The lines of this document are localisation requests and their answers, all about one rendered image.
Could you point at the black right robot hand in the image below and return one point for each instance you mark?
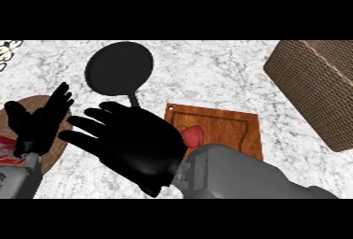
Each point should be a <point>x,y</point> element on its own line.
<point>134,143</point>

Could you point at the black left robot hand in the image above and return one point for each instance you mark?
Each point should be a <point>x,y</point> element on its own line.
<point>44,123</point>

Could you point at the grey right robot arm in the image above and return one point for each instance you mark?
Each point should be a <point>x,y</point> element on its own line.
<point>245,175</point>

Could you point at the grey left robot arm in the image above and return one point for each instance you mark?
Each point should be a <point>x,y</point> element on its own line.
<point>19,177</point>

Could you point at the round brown wooden board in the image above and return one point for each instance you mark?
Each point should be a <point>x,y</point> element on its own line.
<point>55,146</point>

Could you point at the brown wooden cutting board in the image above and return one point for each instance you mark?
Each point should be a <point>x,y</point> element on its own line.
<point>225,127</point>

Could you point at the brown wicker basket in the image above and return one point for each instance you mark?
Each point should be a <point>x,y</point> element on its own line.
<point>312,90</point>

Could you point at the red and white can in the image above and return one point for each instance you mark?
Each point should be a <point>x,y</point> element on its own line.
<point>8,151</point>

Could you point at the black frying pan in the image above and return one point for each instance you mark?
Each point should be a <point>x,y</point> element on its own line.
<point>120,70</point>

